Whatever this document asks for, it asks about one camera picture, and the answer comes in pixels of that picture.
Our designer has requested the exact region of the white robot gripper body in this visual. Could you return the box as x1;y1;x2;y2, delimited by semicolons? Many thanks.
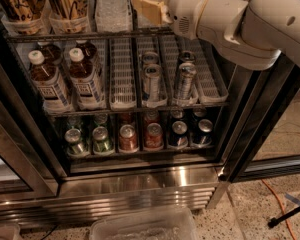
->
167;0;215;41

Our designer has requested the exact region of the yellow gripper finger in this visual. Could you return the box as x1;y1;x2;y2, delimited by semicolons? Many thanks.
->
131;0;172;26

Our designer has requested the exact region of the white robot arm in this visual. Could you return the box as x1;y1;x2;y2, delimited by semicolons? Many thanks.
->
131;0;300;70

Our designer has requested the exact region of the empty white shelf tray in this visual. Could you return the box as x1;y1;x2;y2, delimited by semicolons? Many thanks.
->
110;38;137;110

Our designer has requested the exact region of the tea bottle back right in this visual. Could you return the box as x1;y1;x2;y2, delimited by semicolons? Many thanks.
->
76;40;102;75

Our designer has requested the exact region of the tea bottle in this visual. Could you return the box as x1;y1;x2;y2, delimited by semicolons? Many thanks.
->
76;40;102;75
38;42;63;65
69;48;104;110
28;50;72;113

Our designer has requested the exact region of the brown drink bottle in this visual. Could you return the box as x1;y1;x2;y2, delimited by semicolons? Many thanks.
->
0;0;46;35
49;0;90;34

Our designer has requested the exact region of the stainless steel display fridge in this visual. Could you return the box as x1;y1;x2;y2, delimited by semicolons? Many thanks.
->
0;0;300;228

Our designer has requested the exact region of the tea bottle front right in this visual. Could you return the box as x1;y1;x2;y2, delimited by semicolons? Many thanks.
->
69;48;104;110

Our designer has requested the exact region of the tea bottle back left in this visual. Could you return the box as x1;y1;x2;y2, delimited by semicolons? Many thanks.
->
38;42;63;65

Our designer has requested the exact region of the tea bottle front left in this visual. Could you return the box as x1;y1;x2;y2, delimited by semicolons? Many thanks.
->
28;50;72;113

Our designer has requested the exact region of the brown drink bottle far left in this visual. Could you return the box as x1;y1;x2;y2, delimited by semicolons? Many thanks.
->
0;0;46;35

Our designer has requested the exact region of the silver tall can back right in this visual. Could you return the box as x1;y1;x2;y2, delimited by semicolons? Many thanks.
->
178;50;196;64

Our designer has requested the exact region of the silver tall can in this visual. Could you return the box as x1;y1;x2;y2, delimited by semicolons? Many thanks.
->
178;50;196;64
142;51;159;66
174;62;197;100
142;64;161;102

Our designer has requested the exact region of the silver tall can back left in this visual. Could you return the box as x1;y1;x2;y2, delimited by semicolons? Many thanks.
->
142;51;159;66

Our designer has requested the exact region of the silver tall can front right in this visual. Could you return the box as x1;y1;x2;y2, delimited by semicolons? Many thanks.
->
174;62;197;100

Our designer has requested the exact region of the silver tall can front left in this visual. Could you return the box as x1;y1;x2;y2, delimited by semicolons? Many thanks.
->
142;64;161;102

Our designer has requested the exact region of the empty white tray right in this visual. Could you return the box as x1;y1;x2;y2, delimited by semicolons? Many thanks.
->
180;38;228;104

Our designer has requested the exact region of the blue soda can front right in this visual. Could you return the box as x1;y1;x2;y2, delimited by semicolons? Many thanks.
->
193;119;213;146

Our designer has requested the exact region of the blue soda can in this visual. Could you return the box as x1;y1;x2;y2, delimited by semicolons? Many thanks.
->
193;119;213;146
169;121;188;147

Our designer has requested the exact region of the blue soda can front left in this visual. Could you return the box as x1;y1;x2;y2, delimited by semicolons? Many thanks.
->
169;121;188;147

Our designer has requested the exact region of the red soda can front right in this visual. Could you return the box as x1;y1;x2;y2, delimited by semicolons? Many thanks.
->
145;123;163;149

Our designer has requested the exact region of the red soda can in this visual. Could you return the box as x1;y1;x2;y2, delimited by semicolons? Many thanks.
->
145;123;163;149
119;124;138;152

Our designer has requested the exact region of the red soda can front left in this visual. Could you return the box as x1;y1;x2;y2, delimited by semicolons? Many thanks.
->
119;124;138;152

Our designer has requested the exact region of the green soda can front right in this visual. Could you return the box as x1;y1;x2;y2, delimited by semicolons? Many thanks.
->
92;126;114;155

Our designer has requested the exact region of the green soda can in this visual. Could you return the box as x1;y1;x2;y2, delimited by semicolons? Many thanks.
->
92;126;114;155
64;128;88;155

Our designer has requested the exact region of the green soda can front left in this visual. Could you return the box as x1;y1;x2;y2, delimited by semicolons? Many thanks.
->
64;128;88;155

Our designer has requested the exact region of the clear plastic bin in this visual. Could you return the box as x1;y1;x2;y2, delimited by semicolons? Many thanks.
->
89;207;199;240

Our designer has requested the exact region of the black stand leg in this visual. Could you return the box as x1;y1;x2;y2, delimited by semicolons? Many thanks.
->
268;206;300;228

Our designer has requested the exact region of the orange cable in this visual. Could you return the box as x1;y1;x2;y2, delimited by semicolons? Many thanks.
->
261;179;297;240

